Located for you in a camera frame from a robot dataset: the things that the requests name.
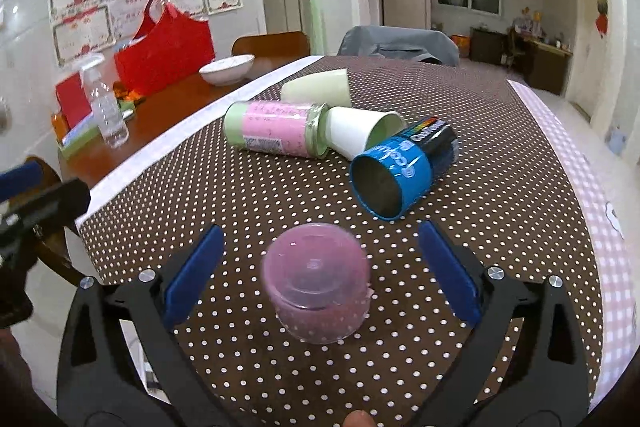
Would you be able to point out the pink checkered tablecloth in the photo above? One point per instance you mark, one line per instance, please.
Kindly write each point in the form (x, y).
(602, 212)

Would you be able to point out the pink plastic cup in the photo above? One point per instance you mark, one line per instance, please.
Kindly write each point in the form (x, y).
(317, 287)

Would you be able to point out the person's right hand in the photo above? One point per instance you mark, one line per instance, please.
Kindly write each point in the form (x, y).
(360, 419)

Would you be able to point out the blue and black printed cup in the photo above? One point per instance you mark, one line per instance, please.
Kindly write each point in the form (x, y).
(405, 167)

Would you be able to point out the clear plastic water bottle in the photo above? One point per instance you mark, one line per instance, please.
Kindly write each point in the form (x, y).
(107, 112)

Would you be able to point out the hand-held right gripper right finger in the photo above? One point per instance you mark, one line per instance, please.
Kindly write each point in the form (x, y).
(450, 279)

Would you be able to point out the pink and green glass jar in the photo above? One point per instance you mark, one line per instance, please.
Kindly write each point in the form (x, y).
(275, 127)

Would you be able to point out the brown polka dot tablecloth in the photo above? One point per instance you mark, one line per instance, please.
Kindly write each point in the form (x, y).
(250, 192)

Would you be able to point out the red box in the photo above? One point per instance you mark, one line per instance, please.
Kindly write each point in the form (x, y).
(74, 99)

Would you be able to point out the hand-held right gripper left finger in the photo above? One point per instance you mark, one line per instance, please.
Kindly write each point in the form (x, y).
(192, 279)

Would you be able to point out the colourful snack wrapper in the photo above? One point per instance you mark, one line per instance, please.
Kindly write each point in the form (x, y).
(129, 96)

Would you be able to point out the red bag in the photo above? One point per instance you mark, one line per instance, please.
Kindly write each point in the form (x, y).
(165, 52)

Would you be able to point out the pale green cup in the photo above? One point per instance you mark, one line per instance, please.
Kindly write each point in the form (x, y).
(320, 87)

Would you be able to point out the blue bin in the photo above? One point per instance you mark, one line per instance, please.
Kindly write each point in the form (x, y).
(618, 141)

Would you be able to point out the white paper cup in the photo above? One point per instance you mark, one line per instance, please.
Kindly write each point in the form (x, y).
(350, 129)

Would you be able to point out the dark wooden desk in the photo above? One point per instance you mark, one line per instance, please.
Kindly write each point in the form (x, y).
(542, 57)

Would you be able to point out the red wall decoration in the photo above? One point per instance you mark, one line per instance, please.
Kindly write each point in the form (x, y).
(602, 14)

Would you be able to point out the grey covered chair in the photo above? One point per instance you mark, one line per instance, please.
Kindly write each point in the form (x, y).
(400, 46)

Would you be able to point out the white bowl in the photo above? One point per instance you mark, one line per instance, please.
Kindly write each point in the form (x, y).
(226, 68)

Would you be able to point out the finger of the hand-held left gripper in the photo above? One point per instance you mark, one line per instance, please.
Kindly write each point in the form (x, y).
(22, 179)

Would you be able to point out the dark wooden chair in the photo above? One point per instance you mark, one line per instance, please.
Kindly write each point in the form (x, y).
(52, 252)

